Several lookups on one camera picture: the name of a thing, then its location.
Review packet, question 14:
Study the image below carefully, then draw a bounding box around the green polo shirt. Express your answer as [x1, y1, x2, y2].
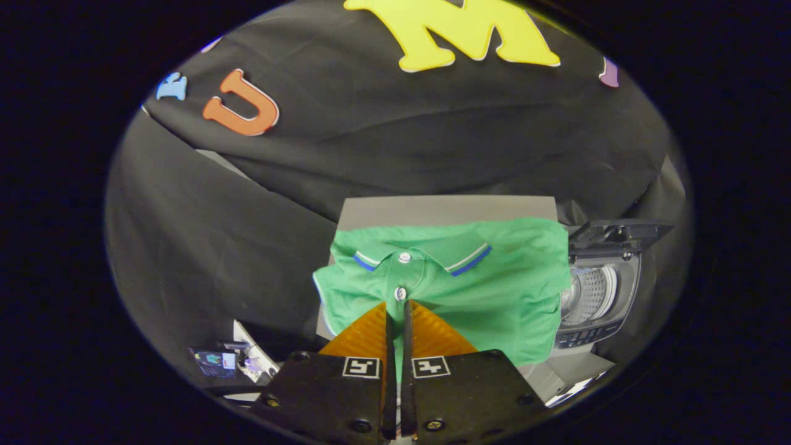
[312, 216, 572, 378]

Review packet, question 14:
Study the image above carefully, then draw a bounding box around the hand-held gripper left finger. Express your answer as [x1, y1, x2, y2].
[250, 301, 397, 443]

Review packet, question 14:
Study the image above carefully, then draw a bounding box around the black backdrop cloth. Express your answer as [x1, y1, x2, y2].
[105, 0, 693, 390]

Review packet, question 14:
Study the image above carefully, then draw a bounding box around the dark washing machine lid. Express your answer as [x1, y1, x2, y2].
[567, 219, 675, 259]

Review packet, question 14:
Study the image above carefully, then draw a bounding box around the grey washing machine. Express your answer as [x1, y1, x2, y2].
[553, 219, 675, 352]

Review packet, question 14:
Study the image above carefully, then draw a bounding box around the grey cabinet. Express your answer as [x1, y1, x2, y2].
[315, 195, 615, 405]

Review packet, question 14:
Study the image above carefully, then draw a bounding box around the white plastic device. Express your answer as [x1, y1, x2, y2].
[234, 320, 280, 381]

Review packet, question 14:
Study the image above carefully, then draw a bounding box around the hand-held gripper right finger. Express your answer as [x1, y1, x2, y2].
[400, 300, 548, 443]

